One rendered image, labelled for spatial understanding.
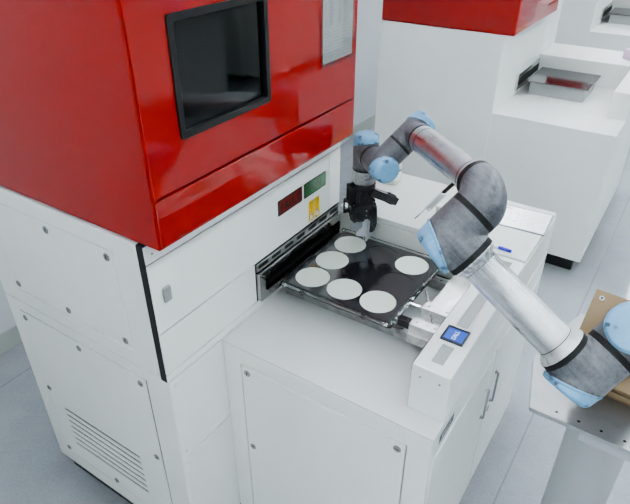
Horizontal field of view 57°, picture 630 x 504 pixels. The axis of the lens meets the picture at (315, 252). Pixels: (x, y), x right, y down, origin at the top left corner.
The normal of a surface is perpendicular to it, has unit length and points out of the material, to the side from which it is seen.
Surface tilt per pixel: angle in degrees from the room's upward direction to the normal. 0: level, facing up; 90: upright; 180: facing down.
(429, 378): 90
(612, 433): 0
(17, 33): 90
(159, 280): 90
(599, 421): 0
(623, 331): 40
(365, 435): 90
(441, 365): 0
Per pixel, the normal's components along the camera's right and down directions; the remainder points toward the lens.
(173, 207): 0.83, 0.29
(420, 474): -0.55, 0.45
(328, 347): 0.00, -0.84
